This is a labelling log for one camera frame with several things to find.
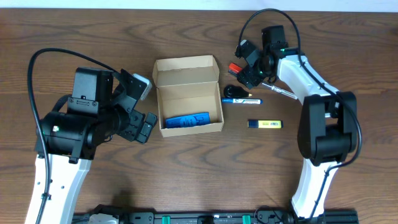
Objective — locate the brown cardboard box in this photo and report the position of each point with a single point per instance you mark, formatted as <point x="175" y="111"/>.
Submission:
<point x="187" y="86"/>

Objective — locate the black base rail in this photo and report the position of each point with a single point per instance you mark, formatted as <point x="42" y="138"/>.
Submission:
<point x="263" y="215"/>

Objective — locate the blue whiteboard marker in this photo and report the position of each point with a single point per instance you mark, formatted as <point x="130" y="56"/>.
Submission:
<point x="242" y="101"/>

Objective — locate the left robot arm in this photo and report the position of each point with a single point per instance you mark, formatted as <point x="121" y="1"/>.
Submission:
<point x="101" y="105"/>

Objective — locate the blue plastic holder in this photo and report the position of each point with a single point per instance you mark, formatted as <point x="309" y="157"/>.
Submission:
<point x="187" y="121"/>

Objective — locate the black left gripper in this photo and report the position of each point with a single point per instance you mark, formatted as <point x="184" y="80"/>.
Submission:
<point x="134" y="125"/>

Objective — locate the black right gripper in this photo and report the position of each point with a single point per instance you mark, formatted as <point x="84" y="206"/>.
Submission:
<point x="249" y="66"/>

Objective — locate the yellow highlighter with blue cap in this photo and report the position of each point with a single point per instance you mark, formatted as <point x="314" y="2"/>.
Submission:
<point x="265" y="124"/>

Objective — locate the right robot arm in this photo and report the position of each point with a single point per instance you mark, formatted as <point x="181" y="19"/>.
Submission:
<point x="328" y="129"/>

